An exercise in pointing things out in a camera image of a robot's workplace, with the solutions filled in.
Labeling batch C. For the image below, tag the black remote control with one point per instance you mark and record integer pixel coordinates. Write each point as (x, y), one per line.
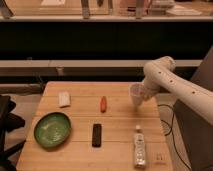
(97, 135)

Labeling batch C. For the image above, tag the orange carrot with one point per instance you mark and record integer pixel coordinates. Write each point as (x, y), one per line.
(103, 104)

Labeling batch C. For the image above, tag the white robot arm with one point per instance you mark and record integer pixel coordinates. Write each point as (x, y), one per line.
(159, 73)

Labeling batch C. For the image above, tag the black office chair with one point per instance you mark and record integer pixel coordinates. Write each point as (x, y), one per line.
(8, 123)

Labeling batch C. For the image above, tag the green ceramic bowl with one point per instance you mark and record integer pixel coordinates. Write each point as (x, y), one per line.
(52, 130)

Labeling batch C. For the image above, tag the clear plastic bottle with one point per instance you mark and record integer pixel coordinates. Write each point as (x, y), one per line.
(139, 148)

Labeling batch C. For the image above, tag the white ceramic cup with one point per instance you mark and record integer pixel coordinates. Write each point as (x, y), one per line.
(136, 94)

